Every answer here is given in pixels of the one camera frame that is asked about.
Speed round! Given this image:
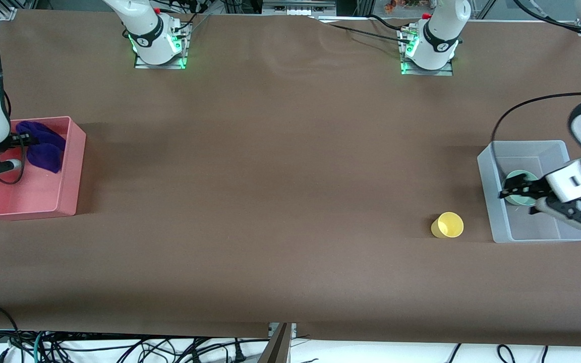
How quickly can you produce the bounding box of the brown table cover sheet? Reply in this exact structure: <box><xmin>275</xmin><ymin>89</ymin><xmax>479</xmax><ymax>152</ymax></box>
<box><xmin>0</xmin><ymin>9</ymin><xmax>581</xmax><ymax>348</ymax></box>

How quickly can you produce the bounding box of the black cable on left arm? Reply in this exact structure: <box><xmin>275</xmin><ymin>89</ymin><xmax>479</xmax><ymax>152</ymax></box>
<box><xmin>491</xmin><ymin>0</ymin><xmax>581</xmax><ymax>170</ymax></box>

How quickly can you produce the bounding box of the pink plastic bin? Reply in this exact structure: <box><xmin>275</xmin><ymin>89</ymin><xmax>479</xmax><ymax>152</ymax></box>
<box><xmin>0</xmin><ymin>115</ymin><xmax>87</xmax><ymax>221</ymax></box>

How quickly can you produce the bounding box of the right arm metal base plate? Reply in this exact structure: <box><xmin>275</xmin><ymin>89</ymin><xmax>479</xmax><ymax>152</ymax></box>
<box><xmin>134</xmin><ymin>23</ymin><xmax>189</xmax><ymax>70</ymax></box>

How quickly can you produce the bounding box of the black cable on table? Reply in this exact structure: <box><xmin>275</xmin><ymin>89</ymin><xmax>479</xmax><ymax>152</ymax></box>
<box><xmin>321</xmin><ymin>21</ymin><xmax>415</xmax><ymax>46</ymax></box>
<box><xmin>368</xmin><ymin>14</ymin><xmax>412</xmax><ymax>34</ymax></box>

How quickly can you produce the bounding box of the purple cloth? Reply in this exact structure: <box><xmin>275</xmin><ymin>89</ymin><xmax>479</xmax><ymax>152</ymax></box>
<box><xmin>15</xmin><ymin>119</ymin><xmax>67</xmax><ymax>174</ymax></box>

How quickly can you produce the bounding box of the dark table frame bracket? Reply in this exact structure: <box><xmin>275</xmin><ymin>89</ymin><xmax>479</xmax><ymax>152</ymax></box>
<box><xmin>258</xmin><ymin>323</ymin><xmax>297</xmax><ymax>363</ymax></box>

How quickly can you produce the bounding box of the yellow cup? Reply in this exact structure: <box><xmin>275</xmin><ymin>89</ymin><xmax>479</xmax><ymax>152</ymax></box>
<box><xmin>430</xmin><ymin>211</ymin><xmax>465</xmax><ymax>239</ymax></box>

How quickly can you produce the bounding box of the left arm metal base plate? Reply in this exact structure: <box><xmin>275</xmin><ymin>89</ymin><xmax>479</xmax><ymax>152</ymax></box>
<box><xmin>400</xmin><ymin>29</ymin><xmax>454</xmax><ymax>77</ymax></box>

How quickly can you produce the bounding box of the pale green bowl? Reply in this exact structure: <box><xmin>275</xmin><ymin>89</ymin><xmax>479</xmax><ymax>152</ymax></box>
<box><xmin>504</xmin><ymin>170</ymin><xmax>542</xmax><ymax>207</ymax></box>

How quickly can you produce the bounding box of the grey power strip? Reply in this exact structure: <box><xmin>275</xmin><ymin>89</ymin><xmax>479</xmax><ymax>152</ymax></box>
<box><xmin>262</xmin><ymin>0</ymin><xmax>337</xmax><ymax>16</ymax></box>

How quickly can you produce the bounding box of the translucent white plastic bin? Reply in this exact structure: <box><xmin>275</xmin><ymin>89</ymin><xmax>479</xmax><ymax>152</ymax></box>
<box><xmin>477</xmin><ymin>140</ymin><xmax>581</xmax><ymax>245</ymax></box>

